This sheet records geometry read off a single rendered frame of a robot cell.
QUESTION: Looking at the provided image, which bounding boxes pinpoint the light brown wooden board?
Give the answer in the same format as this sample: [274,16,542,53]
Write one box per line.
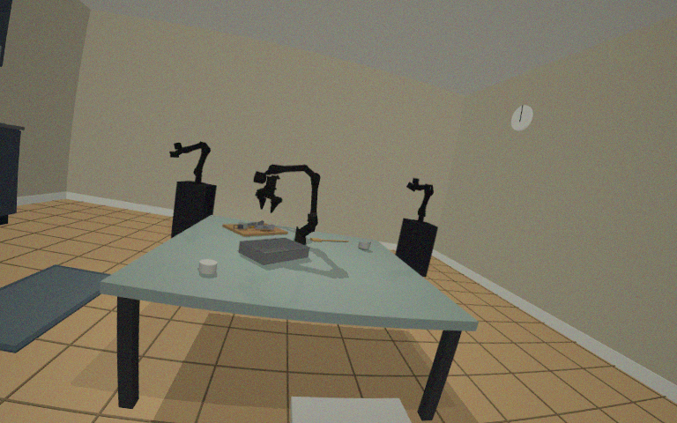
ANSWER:
[223,224,288,237]

